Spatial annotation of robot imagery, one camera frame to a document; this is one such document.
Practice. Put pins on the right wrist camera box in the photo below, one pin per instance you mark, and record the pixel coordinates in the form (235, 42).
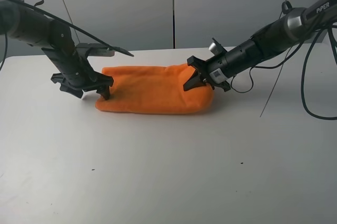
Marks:
(216, 48)

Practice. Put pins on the orange microfibre towel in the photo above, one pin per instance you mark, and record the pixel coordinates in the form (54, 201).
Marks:
(154, 90)

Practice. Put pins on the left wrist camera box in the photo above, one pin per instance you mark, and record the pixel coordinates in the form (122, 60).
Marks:
(93, 49)

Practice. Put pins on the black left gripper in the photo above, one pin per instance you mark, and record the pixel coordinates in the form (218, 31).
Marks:
(77, 80)

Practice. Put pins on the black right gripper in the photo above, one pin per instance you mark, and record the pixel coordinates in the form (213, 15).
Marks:
(219, 68)

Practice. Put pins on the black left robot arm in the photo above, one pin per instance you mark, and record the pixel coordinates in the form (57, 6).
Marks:
(53, 37)

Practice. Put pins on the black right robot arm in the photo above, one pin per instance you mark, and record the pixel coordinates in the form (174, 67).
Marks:
(295, 27)

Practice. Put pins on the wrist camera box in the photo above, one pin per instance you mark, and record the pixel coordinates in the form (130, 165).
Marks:
(93, 49)
(216, 48)

